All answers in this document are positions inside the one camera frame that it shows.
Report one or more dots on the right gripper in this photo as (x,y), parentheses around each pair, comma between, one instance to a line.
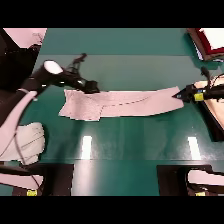
(192,94)

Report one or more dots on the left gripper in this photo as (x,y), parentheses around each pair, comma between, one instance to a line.
(91,87)

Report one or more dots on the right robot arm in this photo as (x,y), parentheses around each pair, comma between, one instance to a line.
(213,110)

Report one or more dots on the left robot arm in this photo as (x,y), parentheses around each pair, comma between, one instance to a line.
(20,110)

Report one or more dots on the red garment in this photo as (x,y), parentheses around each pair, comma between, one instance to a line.
(213,51)

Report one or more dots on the white garment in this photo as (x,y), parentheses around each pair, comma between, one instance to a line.
(215,36)

